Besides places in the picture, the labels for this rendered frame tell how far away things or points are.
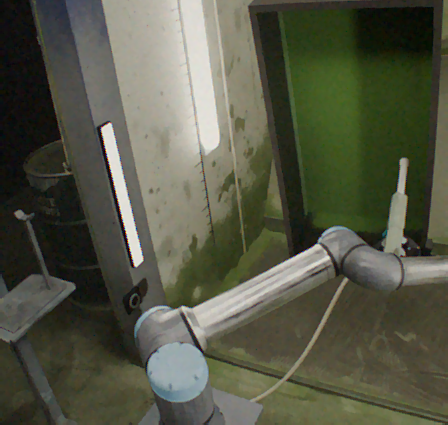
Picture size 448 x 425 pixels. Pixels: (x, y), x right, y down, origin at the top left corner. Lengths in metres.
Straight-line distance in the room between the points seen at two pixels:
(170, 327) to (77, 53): 0.97
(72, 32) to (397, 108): 1.29
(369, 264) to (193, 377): 0.58
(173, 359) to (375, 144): 1.36
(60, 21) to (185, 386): 1.24
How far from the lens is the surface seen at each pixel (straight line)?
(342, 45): 2.04
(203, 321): 1.42
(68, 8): 1.78
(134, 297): 2.16
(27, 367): 2.15
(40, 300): 1.84
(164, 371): 1.28
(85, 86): 1.82
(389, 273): 1.45
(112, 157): 1.91
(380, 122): 2.18
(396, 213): 1.81
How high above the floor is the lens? 1.83
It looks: 27 degrees down
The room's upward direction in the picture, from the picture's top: 8 degrees counter-clockwise
